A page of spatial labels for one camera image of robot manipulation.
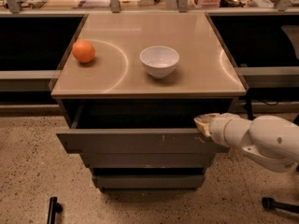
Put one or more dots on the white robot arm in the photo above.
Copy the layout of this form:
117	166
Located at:
270	141

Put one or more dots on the orange fruit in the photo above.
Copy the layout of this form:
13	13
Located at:
83	51

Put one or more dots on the grey top drawer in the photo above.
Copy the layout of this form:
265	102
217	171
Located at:
137	141

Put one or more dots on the grey bottom drawer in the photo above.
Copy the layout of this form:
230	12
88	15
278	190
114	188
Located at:
148	181

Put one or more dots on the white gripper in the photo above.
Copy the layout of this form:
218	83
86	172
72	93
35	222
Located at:
217	129

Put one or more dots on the grey drawer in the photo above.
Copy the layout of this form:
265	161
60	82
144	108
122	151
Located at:
137	141
148	160
148	181

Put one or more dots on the white ceramic bowl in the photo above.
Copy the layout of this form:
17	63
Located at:
159	61

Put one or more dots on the black caster leg right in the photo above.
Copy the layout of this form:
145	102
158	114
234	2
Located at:
271	205

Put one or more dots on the black table leg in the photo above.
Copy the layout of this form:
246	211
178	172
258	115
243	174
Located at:
248	107

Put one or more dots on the grey drawer cabinet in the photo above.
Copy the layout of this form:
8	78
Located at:
130	111

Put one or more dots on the grey middle drawer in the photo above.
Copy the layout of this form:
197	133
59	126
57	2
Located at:
148	160

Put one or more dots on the black caster leg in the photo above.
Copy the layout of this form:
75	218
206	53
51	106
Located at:
271	205
54	209

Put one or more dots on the black caster leg left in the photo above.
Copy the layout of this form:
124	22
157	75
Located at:
54	209

